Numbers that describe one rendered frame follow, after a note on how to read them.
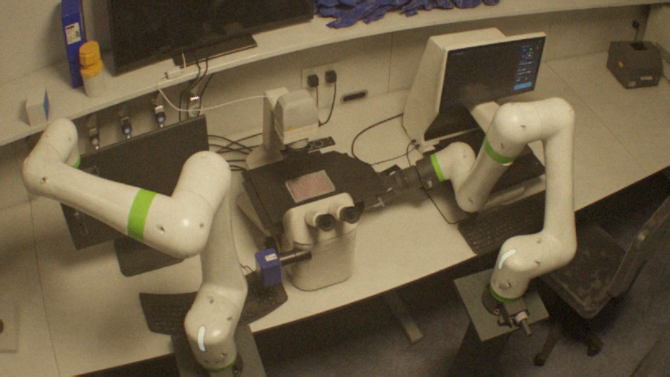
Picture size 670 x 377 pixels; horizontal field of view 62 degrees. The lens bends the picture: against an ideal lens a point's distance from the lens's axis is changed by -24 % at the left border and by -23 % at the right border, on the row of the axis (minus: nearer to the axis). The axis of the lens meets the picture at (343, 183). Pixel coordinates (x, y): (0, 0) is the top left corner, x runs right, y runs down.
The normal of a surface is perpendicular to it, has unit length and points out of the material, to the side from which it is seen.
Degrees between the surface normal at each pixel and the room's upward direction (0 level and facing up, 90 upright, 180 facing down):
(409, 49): 90
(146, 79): 0
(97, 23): 90
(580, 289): 0
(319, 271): 91
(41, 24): 90
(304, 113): 73
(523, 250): 4
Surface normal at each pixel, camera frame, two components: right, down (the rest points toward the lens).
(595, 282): 0.04, -0.71
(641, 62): 0.22, -0.01
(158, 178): 0.41, 0.60
